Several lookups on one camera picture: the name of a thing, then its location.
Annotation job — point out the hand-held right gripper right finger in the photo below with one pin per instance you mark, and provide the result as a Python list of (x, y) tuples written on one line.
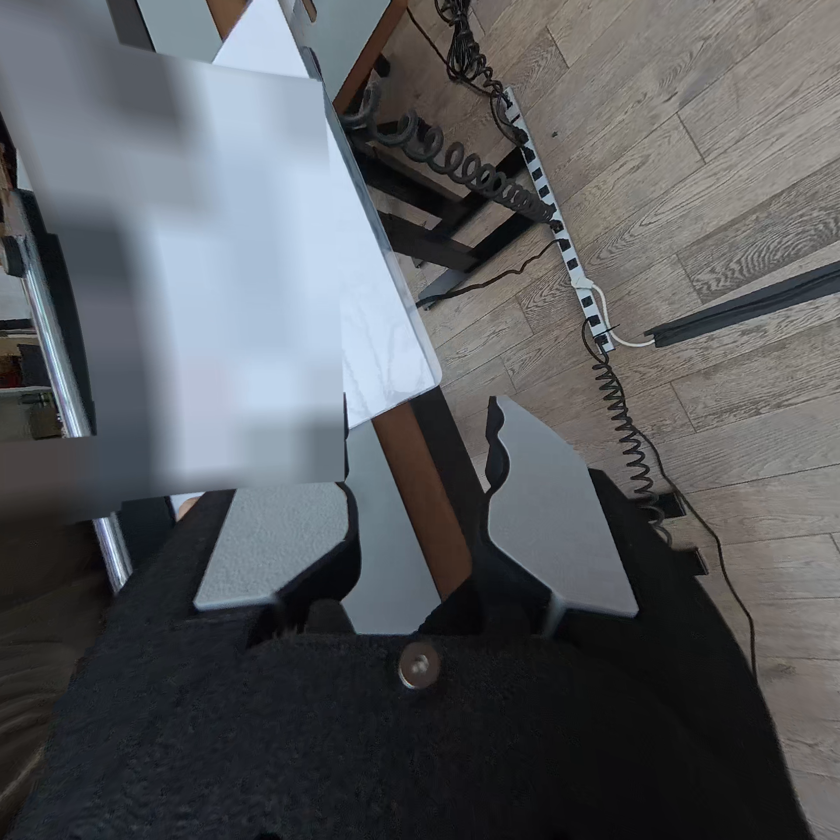
[(558, 518)]

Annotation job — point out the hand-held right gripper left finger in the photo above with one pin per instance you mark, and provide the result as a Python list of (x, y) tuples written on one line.
[(275, 544)]

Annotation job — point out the grey neighbouring desk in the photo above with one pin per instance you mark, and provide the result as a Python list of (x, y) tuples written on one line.
[(341, 39)]

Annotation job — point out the chrome metal bar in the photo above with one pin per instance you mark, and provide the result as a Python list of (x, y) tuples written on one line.
[(56, 367)]

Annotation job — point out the white power strip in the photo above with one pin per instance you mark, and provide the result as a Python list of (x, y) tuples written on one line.
[(558, 216)]

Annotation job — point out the black desk leg frame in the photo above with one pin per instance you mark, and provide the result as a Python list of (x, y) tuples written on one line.
[(453, 223)]

